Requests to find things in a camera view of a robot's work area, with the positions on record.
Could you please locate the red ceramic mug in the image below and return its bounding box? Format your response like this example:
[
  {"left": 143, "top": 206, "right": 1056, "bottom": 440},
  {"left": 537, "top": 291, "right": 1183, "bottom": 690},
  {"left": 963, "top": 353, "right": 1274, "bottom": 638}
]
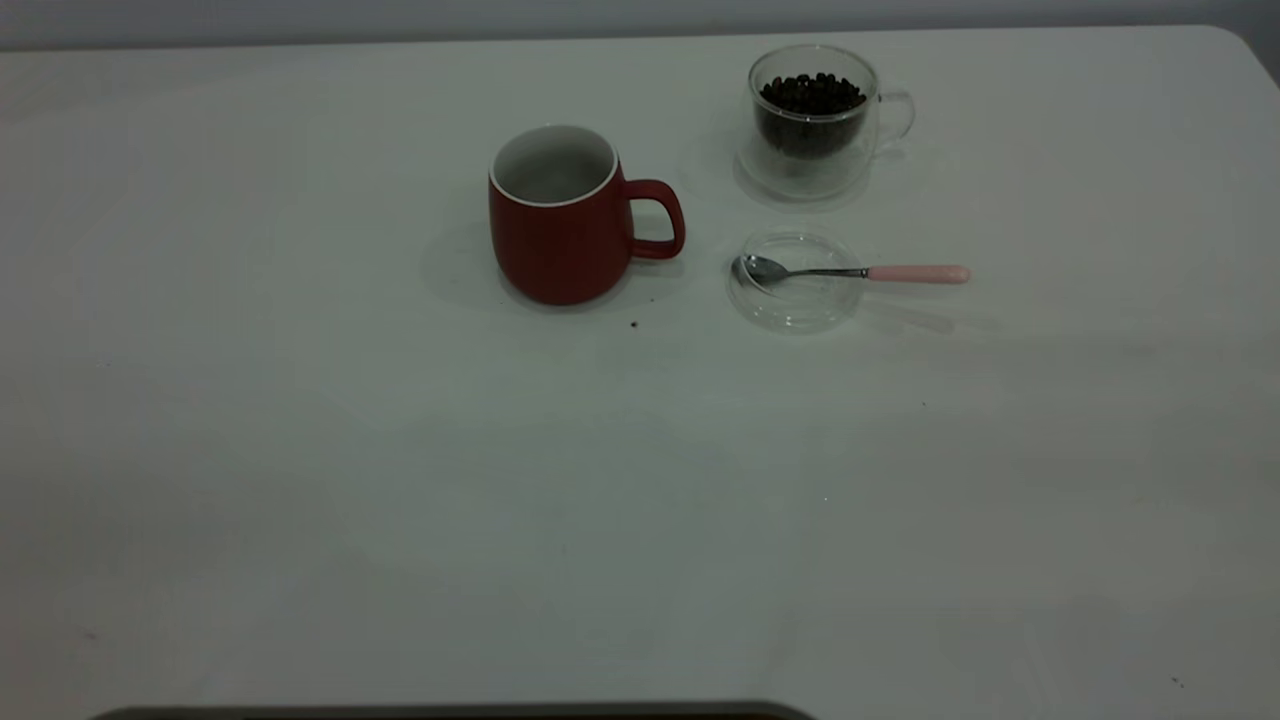
[{"left": 488, "top": 123, "right": 687, "bottom": 307}]

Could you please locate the clear round glass dish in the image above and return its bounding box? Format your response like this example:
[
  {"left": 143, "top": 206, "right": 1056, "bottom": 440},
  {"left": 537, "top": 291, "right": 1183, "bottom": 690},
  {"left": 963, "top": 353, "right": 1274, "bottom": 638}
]
[{"left": 727, "top": 230, "right": 864, "bottom": 333}]

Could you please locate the metal spoon with pink handle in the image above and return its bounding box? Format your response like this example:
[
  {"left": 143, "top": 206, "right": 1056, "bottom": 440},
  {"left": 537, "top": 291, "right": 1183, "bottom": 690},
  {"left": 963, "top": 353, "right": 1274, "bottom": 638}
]
[{"left": 733, "top": 253, "right": 972, "bottom": 287}]

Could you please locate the clear double-walled glass cup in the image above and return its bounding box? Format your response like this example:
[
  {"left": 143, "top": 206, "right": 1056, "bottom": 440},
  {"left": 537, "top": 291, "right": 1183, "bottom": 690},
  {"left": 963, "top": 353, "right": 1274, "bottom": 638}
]
[{"left": 735, "top": 43, "right": 917, "bottom": 202}]

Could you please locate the dark coffee beans pile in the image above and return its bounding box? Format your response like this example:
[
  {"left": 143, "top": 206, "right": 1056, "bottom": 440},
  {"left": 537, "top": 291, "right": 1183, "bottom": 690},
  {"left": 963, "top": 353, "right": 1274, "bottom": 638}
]
[{"left": 755, "top": 72, "right": 868, "bottom": 158}]

